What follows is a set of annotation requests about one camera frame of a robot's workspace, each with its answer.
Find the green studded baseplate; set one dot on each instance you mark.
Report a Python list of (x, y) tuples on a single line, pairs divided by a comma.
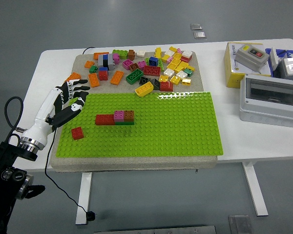
[(166, 131)]

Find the magenta square toy brick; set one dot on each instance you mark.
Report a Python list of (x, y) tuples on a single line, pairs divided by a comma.
[(119, 116)]

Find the blue toy brick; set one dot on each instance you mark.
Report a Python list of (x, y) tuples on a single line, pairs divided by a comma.
[(103, 69), (153, 61), (105, 58)]

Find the brown hollow toy brick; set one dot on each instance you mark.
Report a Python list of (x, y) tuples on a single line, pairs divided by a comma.
[(131, 68)]

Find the white toy brick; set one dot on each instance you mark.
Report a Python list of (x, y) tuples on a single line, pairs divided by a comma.
[(181, 74), (140, 53), (169, 52), (187, 53), (168, 72)]

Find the yellow curved toy brick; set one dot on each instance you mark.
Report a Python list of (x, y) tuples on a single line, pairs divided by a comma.
[(144, 89)]

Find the yellow cardboard box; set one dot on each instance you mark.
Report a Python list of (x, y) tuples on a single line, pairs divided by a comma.
[(230, 70)]

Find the dark grey sloped brick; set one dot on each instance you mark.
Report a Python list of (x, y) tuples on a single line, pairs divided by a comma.
[(156, 84)]

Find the grey toy brick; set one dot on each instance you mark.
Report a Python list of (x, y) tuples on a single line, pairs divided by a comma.
[(101, 60), (111, 57)]

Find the white grey panel piece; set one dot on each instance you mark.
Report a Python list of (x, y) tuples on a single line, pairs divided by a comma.
[(273, 58)]

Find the square metal floor plate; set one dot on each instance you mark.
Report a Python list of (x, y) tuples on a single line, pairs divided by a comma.
[(239, 224)]

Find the small pink toy brick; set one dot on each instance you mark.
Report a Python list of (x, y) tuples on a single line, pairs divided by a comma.
[(170, 59), (179, 50)]

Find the long red toy brick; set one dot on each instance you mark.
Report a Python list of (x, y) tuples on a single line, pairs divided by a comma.
[(152, 70), (104, 120)]

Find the small green toy brick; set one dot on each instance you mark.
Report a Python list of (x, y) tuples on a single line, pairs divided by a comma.
[(189, 72), (93, 69)]

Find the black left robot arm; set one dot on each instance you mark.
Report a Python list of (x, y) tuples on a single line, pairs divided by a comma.
[(5, 175)]

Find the blue box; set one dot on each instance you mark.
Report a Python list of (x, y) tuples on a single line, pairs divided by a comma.
[(282, 51)]

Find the long orange toy brick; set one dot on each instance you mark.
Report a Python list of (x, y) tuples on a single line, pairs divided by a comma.
[(101, 55)]

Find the grey push button switch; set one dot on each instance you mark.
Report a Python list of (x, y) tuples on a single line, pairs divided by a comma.
[(249, 59)]

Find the long green toy brick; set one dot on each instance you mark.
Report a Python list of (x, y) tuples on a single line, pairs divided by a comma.
[(125, 123)]

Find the clear yellow toy brick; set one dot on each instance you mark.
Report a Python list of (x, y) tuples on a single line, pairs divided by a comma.
[(164, 78), (186, 81)]

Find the small red toy brick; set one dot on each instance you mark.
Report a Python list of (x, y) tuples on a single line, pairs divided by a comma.
[(77, 133)]

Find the white table leg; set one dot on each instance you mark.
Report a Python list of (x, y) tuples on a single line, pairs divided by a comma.
[(84, 195), (255, 190)]

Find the dark green toy brick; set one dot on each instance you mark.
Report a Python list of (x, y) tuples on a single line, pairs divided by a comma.
[(134, 76)]

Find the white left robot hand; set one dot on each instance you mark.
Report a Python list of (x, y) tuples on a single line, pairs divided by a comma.
[(46, 112)]

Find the grey enclosure with clear lid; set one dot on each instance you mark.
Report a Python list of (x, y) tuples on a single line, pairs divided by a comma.
[(268, 109)]

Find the small orange toy brick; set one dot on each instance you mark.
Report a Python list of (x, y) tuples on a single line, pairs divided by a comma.
[(89, 64)]

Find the brown square toy brick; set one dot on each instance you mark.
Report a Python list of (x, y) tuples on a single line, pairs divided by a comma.
[(128, 116)]

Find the long metal floor strip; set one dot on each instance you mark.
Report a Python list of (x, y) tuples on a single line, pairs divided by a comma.
[(155, 230)]

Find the grey-brown mat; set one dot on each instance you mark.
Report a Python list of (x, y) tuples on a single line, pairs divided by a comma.
[(127, 162)]

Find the lime green toy brick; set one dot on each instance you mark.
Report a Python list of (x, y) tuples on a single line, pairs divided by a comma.
[(147, 61), (161, 64), (120, 53)]

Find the grey white switch box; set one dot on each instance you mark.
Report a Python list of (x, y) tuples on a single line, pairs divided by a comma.
[(291, 67)]

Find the metal floor socket plate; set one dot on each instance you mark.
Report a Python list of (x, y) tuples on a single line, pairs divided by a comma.
[(196, 26), (199, 34)]

